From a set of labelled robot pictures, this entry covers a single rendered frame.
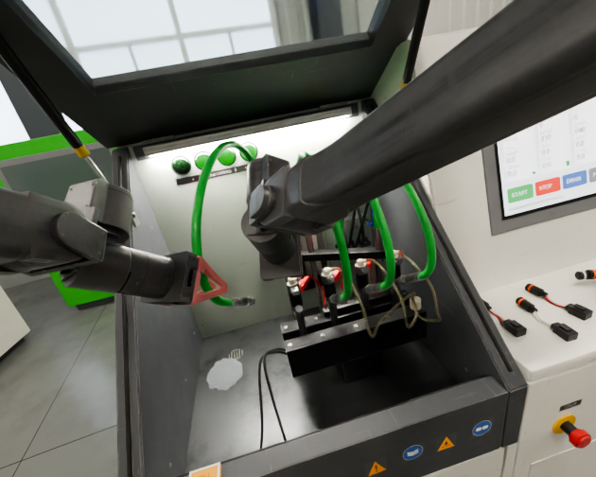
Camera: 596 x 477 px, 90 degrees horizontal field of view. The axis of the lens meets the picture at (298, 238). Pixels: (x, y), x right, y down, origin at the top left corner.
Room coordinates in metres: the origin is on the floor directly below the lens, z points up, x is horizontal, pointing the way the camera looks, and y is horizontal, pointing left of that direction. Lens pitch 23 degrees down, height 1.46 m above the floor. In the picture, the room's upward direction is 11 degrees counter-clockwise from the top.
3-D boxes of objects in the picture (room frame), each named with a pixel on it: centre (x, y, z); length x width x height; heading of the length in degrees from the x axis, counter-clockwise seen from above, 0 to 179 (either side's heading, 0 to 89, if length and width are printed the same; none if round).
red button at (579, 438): (0.34, -0.45, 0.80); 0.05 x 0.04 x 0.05; 97
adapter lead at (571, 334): (0.46, -0.46, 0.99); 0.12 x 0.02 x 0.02; 4
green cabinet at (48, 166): (3.08, 1.90, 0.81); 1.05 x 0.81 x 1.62; 97
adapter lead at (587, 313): (0.50, -0.52, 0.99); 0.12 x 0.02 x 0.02; 14
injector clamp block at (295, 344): (0.58, -0.09, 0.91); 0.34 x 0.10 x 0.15; 97
